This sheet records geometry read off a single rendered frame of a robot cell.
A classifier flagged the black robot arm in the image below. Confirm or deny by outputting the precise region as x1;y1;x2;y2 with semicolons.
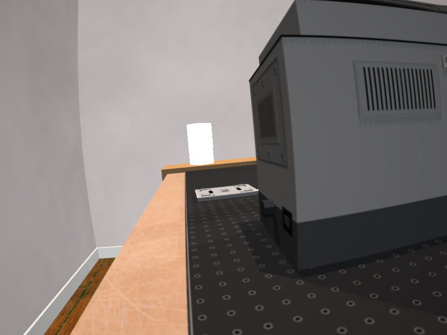
320;0;447;14

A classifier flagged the dark grey machine housing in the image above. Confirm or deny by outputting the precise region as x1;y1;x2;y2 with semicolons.
249;0;447;270

